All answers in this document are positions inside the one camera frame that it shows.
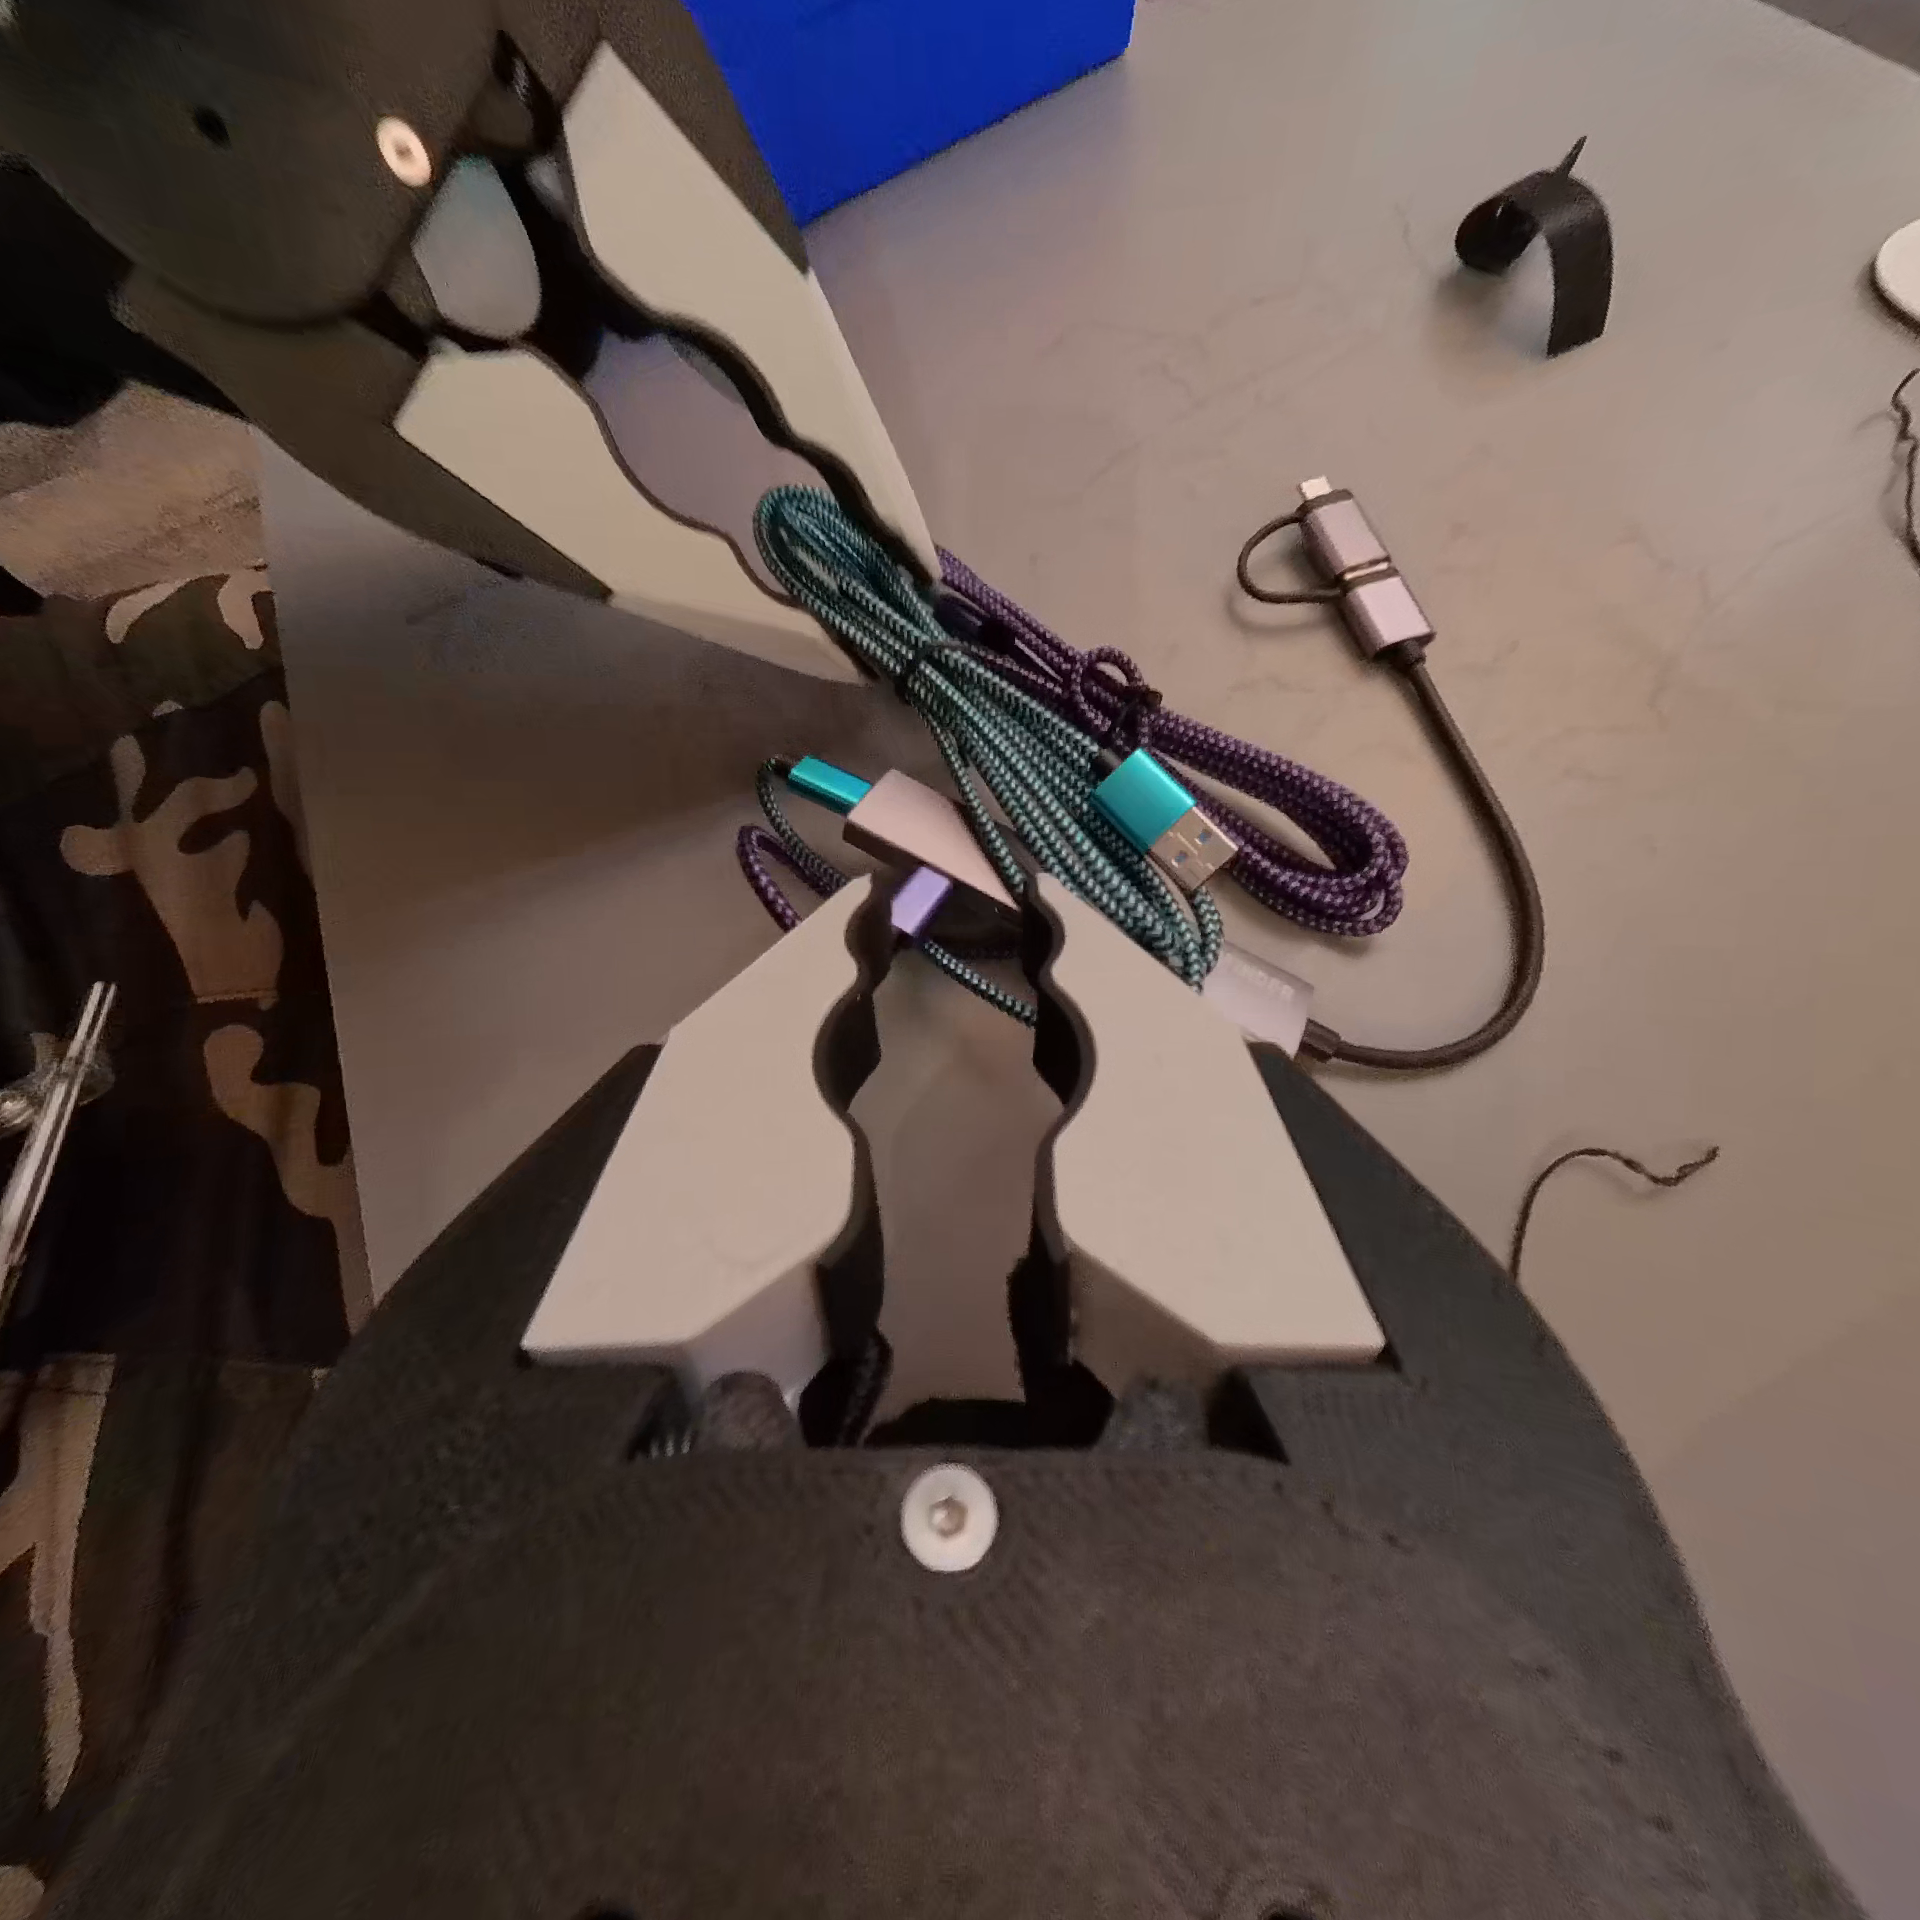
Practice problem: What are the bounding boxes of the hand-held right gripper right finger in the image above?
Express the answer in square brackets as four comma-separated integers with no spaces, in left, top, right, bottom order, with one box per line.
[1034,873,1387,1393]

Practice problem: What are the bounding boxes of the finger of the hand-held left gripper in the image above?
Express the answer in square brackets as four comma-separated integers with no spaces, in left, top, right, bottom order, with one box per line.
[395,338,892,688]
[560,43,944,586]

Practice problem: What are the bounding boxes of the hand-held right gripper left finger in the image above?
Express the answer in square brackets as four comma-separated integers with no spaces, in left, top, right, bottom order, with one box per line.
[521,883,886,1393]

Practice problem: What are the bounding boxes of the purple braided usb cable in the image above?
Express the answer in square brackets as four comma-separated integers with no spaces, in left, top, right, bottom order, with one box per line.
[733,546,1415,992]

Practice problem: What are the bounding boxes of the grey usb hub with cable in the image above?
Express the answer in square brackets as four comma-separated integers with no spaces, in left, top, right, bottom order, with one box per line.
[841,469,1546,1076]

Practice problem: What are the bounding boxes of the teal braided usb cable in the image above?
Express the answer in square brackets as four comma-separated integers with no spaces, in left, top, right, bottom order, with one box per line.
[750,485,1251,1028]

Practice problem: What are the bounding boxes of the plain blue plastic bin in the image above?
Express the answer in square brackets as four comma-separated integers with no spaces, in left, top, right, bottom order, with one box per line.
[681,0,1138,230]

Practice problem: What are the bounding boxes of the black thread scrap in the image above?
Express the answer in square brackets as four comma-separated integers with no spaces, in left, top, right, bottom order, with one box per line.
[1859,366,1920,574]
[1504,1144,1723,1282]

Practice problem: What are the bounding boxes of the person's camouflage trousers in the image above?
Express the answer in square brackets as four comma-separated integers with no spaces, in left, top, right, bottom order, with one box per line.
[0,420,376,1653]

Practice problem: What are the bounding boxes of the silver metal lever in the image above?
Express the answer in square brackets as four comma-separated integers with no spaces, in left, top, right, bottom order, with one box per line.
[0,981,122,1308]

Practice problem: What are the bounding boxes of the black velcro strap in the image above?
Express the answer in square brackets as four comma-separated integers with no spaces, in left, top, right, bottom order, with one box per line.
[1452,135,1620,364]

